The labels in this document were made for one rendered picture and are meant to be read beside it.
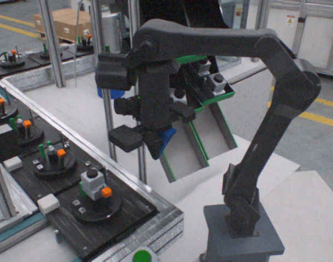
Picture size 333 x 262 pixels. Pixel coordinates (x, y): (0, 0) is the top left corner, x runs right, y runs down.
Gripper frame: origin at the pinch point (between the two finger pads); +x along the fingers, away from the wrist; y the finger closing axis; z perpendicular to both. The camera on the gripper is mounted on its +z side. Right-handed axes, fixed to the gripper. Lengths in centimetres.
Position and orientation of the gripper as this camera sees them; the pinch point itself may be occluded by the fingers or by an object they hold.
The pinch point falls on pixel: (155, 145)
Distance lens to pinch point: 65.0
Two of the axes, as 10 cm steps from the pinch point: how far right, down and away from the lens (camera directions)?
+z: -6.9, -3.9, 6.1
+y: -7.2, 3.7, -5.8
